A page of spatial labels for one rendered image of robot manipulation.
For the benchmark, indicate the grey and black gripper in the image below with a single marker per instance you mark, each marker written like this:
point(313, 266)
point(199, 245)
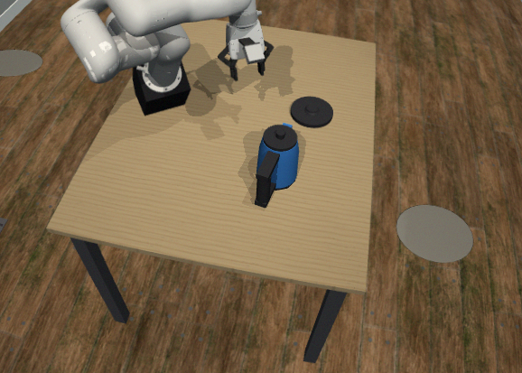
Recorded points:
point(234, 47)

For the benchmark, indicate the black round disk with center stud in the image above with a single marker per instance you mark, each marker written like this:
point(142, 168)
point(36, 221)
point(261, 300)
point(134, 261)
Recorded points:
point(319, 113)

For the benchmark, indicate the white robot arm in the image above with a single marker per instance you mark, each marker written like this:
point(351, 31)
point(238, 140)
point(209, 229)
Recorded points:
point(143, 21)

